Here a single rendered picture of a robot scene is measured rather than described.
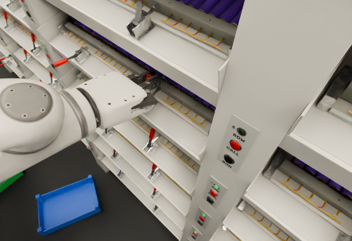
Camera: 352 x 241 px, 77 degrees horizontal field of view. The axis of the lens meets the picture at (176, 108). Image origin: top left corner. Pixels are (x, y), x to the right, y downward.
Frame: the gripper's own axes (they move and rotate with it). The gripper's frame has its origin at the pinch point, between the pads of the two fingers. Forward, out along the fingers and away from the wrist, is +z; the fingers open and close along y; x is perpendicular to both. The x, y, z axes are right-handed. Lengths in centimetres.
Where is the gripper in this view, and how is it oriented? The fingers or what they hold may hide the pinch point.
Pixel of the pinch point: (150, 79)
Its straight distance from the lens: 47.9
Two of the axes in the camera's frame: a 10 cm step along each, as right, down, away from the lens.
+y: 7.5, 5.2, -4.2
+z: 6.4, -4.0, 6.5
